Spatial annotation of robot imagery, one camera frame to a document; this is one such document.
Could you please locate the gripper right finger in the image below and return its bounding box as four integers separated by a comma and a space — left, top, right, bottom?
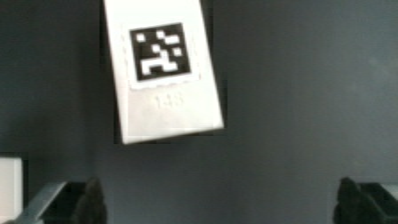
334, 177, 398, 224

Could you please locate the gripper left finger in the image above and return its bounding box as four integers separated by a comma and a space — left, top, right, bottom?
13, 178, 107, 224

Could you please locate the white stool leg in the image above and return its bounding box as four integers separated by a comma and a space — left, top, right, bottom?
103, 0, 224, 144

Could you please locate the white fence piece left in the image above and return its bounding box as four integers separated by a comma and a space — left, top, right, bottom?
0, 157, 23, 223

